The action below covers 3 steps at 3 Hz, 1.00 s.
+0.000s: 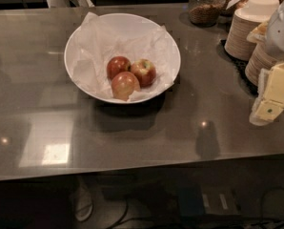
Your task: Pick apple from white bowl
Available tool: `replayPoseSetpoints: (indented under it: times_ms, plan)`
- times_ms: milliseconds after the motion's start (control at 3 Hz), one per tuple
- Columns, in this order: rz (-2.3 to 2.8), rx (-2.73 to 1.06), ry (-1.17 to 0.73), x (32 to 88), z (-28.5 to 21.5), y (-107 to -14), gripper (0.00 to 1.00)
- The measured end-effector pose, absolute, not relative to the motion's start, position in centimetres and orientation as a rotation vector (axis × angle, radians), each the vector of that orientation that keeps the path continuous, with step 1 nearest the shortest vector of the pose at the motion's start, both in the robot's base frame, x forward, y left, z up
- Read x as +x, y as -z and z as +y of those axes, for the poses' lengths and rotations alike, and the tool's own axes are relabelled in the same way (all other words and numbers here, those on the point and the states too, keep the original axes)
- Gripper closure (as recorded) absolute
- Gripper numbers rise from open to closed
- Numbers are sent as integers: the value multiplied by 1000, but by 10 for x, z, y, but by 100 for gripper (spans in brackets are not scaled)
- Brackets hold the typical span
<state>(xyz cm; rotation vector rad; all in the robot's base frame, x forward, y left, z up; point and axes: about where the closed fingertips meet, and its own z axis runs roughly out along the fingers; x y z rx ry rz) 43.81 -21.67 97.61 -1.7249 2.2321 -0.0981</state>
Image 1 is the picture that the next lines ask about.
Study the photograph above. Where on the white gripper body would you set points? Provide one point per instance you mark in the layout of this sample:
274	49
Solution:
282	32

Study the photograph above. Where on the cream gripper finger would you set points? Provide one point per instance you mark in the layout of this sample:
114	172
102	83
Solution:
269	104
258	34

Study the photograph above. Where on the white bowl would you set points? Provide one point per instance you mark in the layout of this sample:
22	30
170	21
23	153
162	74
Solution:
123	26

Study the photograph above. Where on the red yellow apple front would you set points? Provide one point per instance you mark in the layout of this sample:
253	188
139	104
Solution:
123	85

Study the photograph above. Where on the right stack paper bowls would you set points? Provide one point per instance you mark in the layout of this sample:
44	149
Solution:
258	61

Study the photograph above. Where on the stack paper bowls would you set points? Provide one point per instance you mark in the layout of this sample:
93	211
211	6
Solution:
244	21
258	61

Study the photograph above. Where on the left stack paper bowls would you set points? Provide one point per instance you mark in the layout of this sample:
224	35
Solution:
244	21

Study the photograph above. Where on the black mat under stacks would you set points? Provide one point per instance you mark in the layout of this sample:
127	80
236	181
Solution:
240	67

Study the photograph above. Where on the glass jar of grains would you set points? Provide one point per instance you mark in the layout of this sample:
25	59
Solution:
205	12

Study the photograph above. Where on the dark box on floor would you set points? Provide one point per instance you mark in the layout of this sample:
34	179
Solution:
201	202

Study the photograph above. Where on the white paper liner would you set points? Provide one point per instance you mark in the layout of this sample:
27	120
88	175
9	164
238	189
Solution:
94	45

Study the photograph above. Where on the white shoe under table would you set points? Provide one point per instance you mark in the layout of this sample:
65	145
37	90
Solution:
82	201

